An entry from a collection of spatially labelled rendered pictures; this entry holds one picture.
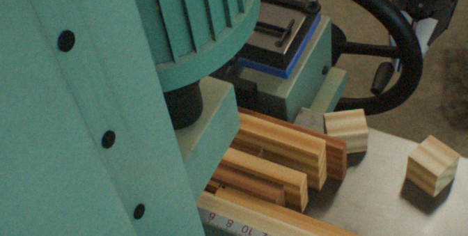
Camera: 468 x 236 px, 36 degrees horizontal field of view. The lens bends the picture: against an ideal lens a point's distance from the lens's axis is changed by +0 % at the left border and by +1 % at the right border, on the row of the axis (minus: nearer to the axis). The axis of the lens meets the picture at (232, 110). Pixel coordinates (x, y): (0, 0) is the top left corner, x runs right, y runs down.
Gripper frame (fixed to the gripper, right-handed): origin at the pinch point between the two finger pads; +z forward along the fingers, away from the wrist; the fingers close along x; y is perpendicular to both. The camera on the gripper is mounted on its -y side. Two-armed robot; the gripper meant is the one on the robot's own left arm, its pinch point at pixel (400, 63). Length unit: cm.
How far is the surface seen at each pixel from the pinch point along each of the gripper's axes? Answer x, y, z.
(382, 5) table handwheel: 0.5, -18.9, -2.5
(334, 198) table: -5.1, -29.8, 22.4
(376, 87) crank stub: 1.7, -1.5, 4.8
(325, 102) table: 2.4, -20.7, 11.7
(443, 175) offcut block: -14.8, -29.7, 16.1
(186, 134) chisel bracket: 5, -49, 22
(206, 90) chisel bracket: 5.9, -46.2, 17.2
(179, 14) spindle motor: 0, -67, 15
